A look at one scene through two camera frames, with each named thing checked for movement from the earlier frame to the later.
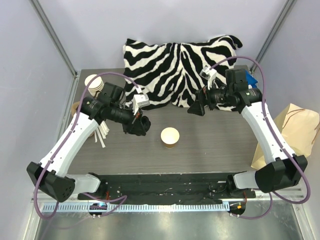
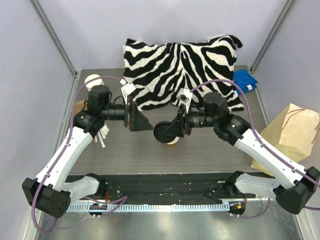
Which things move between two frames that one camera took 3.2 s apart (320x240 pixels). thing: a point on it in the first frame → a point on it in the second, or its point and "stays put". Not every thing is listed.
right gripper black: (202, 99) → (184, 121)
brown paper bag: (298, 127) stays put
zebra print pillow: (169, 73) stays put
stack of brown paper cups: (96, 86) stays put
